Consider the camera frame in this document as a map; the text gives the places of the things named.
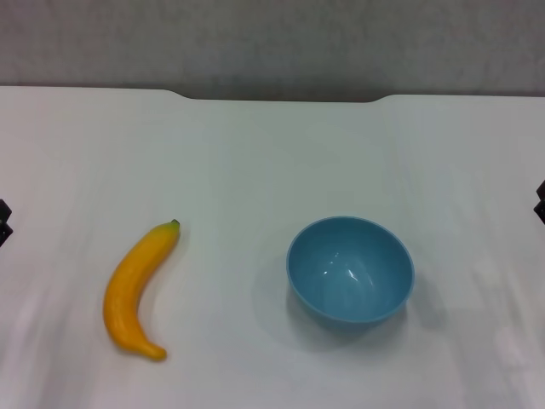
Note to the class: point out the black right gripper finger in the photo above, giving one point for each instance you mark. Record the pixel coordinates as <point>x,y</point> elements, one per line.
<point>540,212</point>
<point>541,191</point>

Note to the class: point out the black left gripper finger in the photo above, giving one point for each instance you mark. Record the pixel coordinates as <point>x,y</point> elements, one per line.
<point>4,234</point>
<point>4,209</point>

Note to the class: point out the yellow plastic banana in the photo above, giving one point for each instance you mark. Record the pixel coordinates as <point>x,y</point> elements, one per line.
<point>127,289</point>

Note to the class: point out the blue plastic bowl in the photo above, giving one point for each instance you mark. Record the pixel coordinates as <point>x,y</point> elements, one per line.
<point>349,272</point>

